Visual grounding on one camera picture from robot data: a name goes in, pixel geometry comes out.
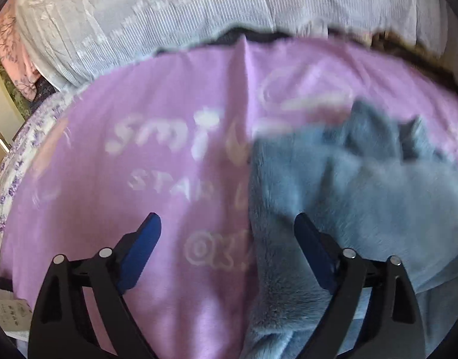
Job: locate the blue fleece garment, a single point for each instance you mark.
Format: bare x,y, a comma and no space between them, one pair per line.
375,185

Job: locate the floral white purple bedding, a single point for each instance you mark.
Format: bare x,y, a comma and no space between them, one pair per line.
26,145

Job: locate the pink floral pillow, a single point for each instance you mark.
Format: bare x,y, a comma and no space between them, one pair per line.
14,56

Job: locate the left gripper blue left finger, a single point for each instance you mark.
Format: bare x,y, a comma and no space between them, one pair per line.
61,326

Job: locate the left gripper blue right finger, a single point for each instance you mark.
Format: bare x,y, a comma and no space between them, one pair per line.
392,326

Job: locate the brown folded blankets stack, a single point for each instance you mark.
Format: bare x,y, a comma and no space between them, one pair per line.
415,55

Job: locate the purple printed bed sheet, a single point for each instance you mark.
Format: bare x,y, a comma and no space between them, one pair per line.
174,136

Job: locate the white lace cover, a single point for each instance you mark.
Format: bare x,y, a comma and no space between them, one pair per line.
72,42

